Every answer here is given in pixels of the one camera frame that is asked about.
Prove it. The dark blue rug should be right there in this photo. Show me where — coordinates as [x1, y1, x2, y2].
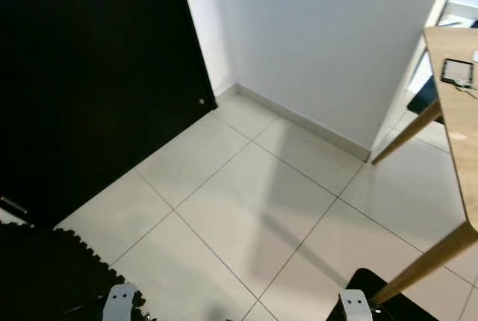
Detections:
[406, 74, 442, 117]

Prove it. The tapered wooden table leg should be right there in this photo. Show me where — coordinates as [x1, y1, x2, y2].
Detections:
[372, 220, 478, 306]
[371, 99, 444, 166]

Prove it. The black door handle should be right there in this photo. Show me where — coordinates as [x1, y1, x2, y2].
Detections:
[0, 197, 28, 216]

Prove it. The black door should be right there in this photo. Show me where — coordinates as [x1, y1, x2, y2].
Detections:
[0, 0, 218, 229]

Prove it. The light wooden table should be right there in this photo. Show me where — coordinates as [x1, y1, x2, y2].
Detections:
[423, 27, 478, 232]

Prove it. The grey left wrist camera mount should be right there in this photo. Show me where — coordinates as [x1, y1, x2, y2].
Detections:
[104, 283, 140, 321]

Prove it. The black floor mat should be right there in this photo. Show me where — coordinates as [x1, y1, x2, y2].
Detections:
[324, 267, 442, 321]

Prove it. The black foam puzzle mat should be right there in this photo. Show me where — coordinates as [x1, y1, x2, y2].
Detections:
[0, 223, 147, 321]

